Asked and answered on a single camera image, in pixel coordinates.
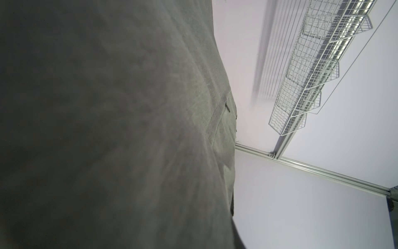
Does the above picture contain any grey laptop bag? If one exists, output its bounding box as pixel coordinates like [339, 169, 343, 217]
[1, 1, 244, 249]

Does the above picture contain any aluminium frame rail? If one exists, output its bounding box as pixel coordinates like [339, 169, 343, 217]
[235, 143, 398, 202]

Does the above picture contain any white wire wall rack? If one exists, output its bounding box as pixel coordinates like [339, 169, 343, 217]
[252, 1, 375, 136]

